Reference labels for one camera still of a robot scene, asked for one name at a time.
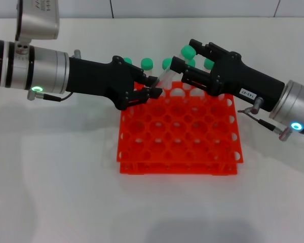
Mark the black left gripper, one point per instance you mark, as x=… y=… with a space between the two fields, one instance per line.
x=98 y=81

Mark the green capped clear test tube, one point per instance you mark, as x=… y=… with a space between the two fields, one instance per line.
x=166 y=63
x=128 y=60
x=188 y=52
x=147 y=63
x=191 y=63
x=208 y=64

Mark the orange plastic test tube rack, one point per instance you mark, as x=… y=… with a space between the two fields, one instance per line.
x=167 y=170

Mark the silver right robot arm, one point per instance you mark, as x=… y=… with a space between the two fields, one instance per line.
x=294 y=106

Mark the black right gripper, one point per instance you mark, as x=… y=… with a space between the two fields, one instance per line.
x=243 y=81

